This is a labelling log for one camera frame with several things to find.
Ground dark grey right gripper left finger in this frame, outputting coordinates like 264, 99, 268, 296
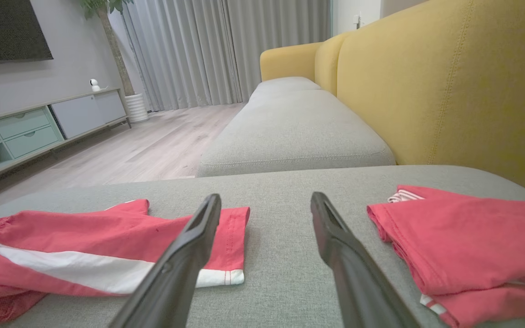
108, 194, 222, 328

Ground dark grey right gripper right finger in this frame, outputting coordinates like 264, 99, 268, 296
310, 192, 422, 328

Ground red shirt with striped cuffs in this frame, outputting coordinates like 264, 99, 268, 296
366, 184, 525, 328

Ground red shorts with white band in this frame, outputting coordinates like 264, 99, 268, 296
0, 199, 251, 328

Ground grey and green TV cabinet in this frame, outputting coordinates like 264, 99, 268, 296
0, 88, 132, 187

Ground yellow sofa with grey cushions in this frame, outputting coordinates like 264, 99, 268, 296
0, 0, 525, 328

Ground grey pleated curtains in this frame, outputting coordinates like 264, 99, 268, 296
121, 0, 334, 112

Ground green potted tree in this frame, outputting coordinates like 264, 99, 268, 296
79, 0, 135, 96

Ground black wall television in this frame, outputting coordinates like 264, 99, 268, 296
0, 0, 54, 65

